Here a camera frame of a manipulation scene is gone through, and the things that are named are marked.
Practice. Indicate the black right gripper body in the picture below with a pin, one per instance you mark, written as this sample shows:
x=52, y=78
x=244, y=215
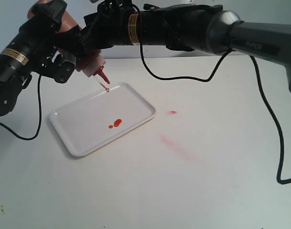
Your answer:
x=108, y=26

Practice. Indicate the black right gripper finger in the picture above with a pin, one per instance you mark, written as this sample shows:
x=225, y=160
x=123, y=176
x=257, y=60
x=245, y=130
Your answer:
x=75, y=40

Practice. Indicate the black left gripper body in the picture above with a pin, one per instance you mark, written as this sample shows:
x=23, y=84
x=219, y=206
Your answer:
x=40, y=32

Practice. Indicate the red sauce squeeze bottle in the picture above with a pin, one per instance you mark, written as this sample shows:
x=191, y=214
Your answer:
x=93, y=63

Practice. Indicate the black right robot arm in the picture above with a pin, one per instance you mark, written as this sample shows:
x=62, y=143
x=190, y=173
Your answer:
x=183, y=27

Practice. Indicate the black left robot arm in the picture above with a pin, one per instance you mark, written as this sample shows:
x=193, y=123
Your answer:
x=15, y=75

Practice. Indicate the red sauce blob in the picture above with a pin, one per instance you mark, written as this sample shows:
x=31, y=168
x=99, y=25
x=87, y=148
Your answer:
x=116, y=123

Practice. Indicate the white rectangular plastic tray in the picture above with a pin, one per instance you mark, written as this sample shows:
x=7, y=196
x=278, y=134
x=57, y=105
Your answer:
x=82, y=125

